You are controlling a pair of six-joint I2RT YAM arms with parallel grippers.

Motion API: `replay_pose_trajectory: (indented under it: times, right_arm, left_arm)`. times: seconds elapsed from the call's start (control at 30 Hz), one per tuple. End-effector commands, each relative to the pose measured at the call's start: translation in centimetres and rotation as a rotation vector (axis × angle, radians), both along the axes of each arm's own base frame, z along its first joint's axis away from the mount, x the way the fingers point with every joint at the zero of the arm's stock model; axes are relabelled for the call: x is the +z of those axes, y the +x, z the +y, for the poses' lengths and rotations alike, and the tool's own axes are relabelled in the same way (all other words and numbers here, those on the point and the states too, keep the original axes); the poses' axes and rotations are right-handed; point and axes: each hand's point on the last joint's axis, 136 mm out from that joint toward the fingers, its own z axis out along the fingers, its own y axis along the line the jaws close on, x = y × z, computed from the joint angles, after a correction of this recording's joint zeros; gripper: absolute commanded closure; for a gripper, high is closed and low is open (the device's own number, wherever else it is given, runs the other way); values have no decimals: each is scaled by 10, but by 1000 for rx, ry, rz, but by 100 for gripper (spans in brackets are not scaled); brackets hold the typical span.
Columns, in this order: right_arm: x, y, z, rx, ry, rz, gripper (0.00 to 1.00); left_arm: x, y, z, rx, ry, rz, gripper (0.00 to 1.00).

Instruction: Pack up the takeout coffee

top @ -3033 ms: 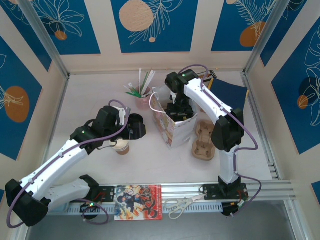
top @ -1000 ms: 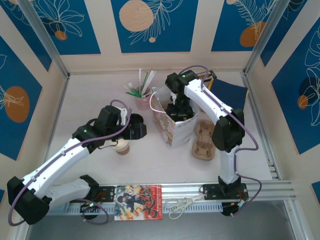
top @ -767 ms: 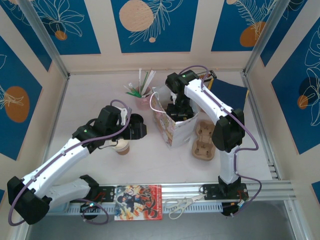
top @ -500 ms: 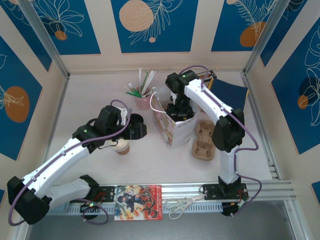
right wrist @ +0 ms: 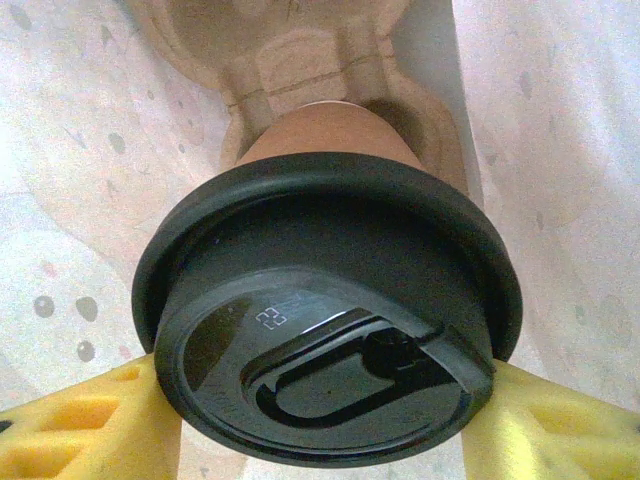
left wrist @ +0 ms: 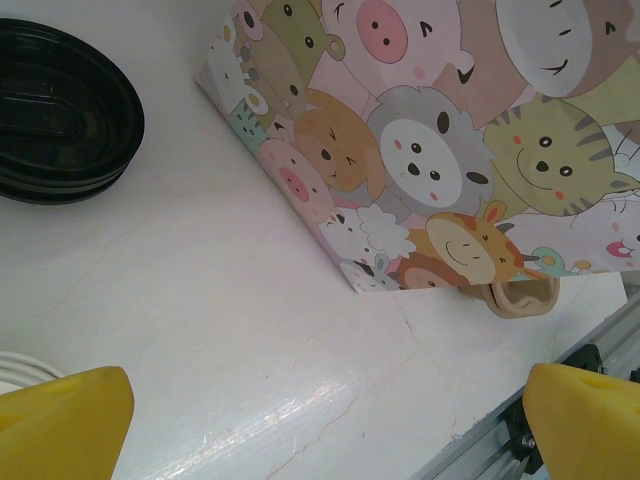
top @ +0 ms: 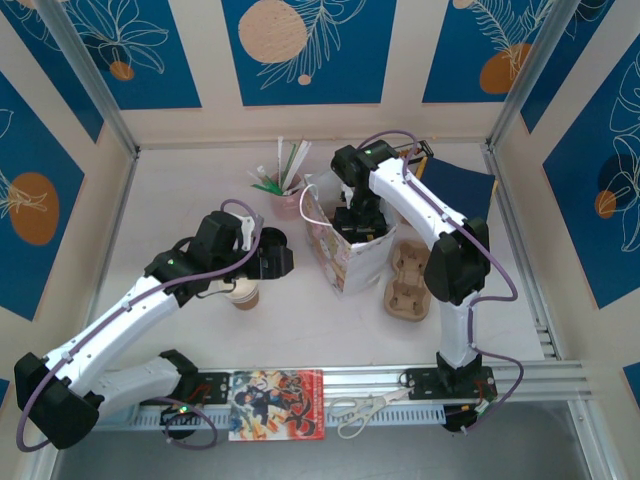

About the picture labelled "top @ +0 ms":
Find animal print paper gift bag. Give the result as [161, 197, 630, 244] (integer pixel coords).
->
[298, 169, 400, 301]

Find cardboard cup carrier stack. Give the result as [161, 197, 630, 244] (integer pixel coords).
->
[382, 239, 432, 324]

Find green striped wrapped straw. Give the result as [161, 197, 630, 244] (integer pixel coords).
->
[282, 143, 301, 184]

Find pink straw holder cup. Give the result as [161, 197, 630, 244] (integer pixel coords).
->
[269, 187, 304, 221]

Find dark blue napkin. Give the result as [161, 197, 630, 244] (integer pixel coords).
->
[422, 158, 496, 226]

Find colourful comic book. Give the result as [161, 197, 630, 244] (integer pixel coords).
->
[228, 368, 327, 442]

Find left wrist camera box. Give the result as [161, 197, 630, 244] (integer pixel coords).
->
[236, 213, 263, 252]

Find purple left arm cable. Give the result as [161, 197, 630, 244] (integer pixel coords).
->
[17, 198, 266, 451]

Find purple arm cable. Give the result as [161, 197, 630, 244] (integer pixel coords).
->
[17, 198, 266, 451]
[358, 129, 525, 437]

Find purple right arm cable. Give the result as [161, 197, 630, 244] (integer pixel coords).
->
[358, 129, 525, 437]

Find thin black wire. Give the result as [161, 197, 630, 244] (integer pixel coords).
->
[196, 279, 237, 300]

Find aluminium side rail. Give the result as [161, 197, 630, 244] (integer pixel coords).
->
[480, 143, 561, 361]

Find aluminium frame post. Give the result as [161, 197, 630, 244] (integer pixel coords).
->
[487, 0, 574, 151]
[37, 0, 140, 156]

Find aluminium table rail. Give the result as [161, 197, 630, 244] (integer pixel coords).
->
[99, 360, 589, 407]

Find white handled scissors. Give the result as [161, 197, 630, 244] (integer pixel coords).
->
[327, 385, 415, 441]

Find white slotted cable duct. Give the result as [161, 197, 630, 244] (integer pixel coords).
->
[124, 405, 447, 429]

